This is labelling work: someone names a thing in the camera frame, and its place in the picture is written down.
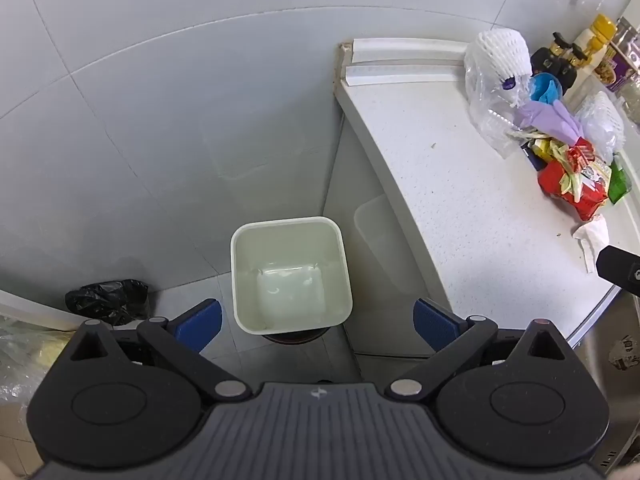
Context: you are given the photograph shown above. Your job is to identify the purple plastic bag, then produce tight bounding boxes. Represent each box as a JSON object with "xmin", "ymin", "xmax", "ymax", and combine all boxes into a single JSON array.
[{"xmin": 515, "ymin": 100, "xmax": 586, "ymax": 146}]

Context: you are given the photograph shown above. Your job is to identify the clear plastic bag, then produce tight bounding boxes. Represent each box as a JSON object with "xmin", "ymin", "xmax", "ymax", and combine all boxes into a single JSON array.
[{"xmin": 464, "ymin": 45, "xmax": 533, "ymax": 158}]

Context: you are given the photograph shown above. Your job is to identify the green snack packet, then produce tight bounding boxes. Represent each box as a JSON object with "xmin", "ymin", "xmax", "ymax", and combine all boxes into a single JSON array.
[{"xmin": 607, "ymin": 154, "xmax": 633, "ymax": 205}]

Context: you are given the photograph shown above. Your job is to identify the purple paper bowl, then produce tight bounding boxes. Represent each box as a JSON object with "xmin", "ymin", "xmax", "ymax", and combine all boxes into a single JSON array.
[{"xmin": 597, "ymin": 40, "xmax": 640, "ymax": 92}]

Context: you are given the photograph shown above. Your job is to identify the stainless steel sink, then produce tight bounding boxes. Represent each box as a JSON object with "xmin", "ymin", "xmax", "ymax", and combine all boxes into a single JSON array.
[{"xmin": 575, "ymin": 295, "xmax": 640, "ymax": 461}]

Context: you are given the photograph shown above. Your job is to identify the black plastic bag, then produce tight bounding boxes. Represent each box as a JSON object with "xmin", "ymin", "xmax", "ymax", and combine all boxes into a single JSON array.
[{"xmin": 65, "ymin": 279, "xmax": 150, "ymax": 326}]

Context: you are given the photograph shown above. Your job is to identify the yellow snack wrapper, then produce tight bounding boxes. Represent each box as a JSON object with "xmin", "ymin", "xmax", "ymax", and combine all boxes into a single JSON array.
[{"xmin": 507, "ymin": 127, "xmax": 556, "ymax": 158}]

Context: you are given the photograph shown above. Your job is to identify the dark round base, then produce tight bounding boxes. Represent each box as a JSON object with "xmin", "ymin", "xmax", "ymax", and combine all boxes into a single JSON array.
[{"xmin": 260, "ymin": 327, "xmax": 331, "ymax": 347}]

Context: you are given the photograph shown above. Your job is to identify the white foam fruit net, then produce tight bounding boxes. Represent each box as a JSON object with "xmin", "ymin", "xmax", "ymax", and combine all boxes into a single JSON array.
[
  {"xmin": 472, "ymin": 30, "xmax": 532, "ymax": 106},
  {"xmin": 580, "ymin": 92, "xmax": 626, "ymax": 161}
]

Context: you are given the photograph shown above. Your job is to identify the red snack packet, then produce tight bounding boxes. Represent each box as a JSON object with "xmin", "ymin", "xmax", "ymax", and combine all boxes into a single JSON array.
[{"xmin": 537, "ymin": 140, "xmax": 612, "ymax": 222}]

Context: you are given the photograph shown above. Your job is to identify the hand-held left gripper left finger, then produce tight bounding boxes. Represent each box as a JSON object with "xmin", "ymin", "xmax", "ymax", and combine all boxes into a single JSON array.
[{"xmin": 65, "ymin": 298, "xmax": 253, "ymax": 403}]

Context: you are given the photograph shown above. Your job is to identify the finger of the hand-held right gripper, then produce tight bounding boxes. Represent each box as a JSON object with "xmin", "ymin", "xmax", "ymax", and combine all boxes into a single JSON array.
[{"xmin": 595, "ymin": 245, "xmax": 640, "ymax": 297}]

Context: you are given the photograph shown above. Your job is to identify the white plastic trash bin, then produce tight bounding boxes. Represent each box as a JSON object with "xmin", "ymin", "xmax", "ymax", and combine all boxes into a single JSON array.
[{"xmin": 230, "ymin": 216, "xmax": 354, "ymax": 335}]

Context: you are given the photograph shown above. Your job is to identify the clear bag with yellow contents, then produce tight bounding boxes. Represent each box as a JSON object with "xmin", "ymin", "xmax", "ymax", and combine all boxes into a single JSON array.
[{"xmin": 0, "ymin": 317, "xmax": 71, "ymax": 401}]

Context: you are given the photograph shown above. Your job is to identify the white tissue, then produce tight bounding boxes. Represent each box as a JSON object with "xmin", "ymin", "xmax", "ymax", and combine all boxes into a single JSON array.
[{"xmin": 571, "ymin": 214, "xmax": 611, "ymax": 273}]

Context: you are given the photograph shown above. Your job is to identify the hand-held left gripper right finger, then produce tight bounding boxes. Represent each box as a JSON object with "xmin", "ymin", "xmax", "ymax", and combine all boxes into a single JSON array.
[{"xmin": 385, "ymin": 298, "xmax": 571, "ymax": 403}]

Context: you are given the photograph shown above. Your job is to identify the blue plastic cup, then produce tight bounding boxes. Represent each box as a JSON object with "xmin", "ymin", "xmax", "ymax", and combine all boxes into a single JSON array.
[{"xmin": 530, "ymin": 73, "xmax": 563, "ymax": 103}]

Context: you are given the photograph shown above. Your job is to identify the yellow capped bottle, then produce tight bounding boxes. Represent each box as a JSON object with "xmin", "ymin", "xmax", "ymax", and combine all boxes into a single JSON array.
[{"xmin": 572, "ymin": 14, "xmax": 618, "ymax": 76}]

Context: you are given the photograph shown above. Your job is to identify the dark sauce bottle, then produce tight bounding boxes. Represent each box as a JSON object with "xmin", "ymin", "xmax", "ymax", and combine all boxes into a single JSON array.
[
  {"xmin": 557, "ymin": 42, "xmax": 591, "ymax": 92},
  {"xmin": 531, "ymin": 32, "xmax": 566, "ymax": 78}
]

